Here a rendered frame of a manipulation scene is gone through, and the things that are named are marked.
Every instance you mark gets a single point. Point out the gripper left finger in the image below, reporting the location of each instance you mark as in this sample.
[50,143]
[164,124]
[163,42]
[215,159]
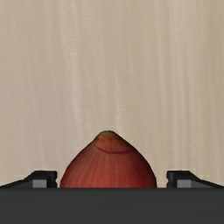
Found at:
[40,179]

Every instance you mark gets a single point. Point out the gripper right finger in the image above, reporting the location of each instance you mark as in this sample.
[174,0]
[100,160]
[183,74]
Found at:
[182,179]

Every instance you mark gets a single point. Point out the red onion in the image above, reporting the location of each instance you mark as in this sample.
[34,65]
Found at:
[108,166]

